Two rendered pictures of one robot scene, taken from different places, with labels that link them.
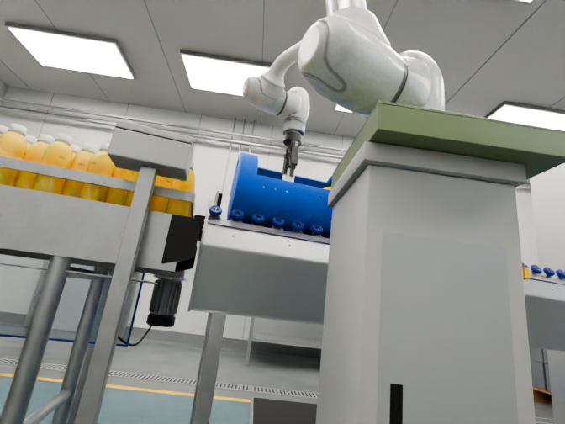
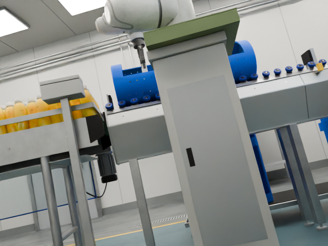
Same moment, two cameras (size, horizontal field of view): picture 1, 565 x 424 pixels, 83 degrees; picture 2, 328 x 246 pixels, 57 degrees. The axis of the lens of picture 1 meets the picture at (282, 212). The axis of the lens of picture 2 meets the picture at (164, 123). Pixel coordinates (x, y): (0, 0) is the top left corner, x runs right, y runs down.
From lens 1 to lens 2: 69 cm
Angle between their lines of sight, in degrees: 11
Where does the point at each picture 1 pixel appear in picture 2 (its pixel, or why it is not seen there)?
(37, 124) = not seen: outside the picture
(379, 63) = (142, 8)
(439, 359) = (203, 132)
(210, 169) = not seen: hidden behind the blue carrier
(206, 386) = (139, 196)
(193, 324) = (148, 191)
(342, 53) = (122, 13)
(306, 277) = not seen: hidden behind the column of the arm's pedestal
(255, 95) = (104, 29)
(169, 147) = (69, 84)
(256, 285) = (147, 137)
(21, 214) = (18, 144)
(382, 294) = (173, 115)
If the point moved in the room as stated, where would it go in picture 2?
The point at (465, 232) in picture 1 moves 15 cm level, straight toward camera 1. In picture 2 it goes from (203, 74) to (180, 70)
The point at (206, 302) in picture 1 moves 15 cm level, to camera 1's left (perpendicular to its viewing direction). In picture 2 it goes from (123, 156) to (99, 162)
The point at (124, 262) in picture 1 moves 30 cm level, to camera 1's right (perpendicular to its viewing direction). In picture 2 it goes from (72, 148) to (129, 133)
